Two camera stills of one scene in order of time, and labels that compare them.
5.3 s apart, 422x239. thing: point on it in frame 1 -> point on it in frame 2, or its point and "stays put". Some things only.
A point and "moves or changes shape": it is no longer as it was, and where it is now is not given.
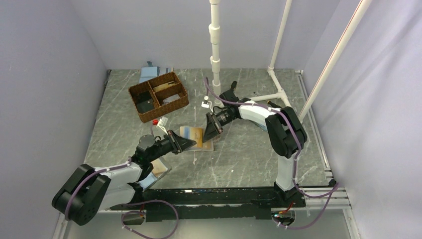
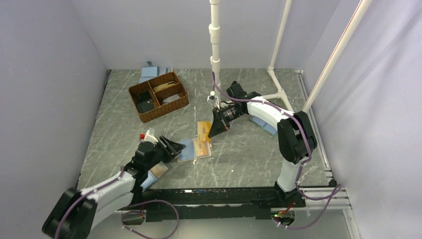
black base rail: [172, 205] stays put
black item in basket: [144, 101] stays put
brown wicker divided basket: [158, 96] stays put
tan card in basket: [166, 85] stays put
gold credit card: [196, 136] moves or changes shape
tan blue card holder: [206, 146] -> [188, 153]
